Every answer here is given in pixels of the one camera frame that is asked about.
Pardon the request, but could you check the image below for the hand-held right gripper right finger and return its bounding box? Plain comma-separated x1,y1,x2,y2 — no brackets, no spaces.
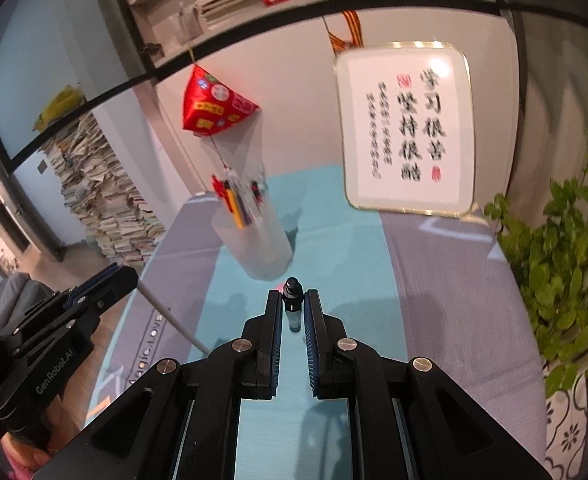
303,289,550,480

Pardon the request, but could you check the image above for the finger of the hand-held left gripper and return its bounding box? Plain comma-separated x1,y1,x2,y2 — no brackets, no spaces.
80,265,140,317
63,261,124,307

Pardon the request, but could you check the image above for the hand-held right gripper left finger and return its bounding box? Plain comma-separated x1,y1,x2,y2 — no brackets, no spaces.
44,290,284,480

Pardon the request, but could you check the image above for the frosted plastic pen cup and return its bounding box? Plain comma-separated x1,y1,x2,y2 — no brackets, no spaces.
210,180,294,282

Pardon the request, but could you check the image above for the yellow black pen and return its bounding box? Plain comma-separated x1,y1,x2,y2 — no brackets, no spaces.
226,187,247,231

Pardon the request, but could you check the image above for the person's left hand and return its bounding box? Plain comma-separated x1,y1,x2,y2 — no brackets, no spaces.
44,395,82,443

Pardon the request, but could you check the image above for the grey cloth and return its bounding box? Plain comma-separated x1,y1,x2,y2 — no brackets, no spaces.
0,272,57,336

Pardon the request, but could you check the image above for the tall stack of books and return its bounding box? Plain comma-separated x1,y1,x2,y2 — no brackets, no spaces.
41,112,167,268

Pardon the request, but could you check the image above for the teal grey desk mat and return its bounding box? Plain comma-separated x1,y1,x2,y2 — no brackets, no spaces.
86,162,547,480

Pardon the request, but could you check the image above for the yellow bag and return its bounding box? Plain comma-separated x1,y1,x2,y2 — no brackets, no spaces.
33,85,86,133

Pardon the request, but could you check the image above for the red hanging ornament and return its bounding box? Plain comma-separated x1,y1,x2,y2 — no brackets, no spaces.
181,62,261,137

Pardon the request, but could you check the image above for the gold framed calligraphy sign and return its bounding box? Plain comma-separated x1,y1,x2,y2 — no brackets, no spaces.
333,40,476,218

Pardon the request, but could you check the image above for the green leafy plant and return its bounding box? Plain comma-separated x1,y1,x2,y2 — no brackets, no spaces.
484,107,588,401

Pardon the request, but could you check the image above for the white patterned plant pot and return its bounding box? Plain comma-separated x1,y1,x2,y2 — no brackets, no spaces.
544,355,588,480

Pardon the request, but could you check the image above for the white wall shelf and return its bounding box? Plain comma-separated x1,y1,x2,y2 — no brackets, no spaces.
109,0,505,68

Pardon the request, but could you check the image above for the orange striped hanging cord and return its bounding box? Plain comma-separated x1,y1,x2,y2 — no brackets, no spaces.
322,10,364,57

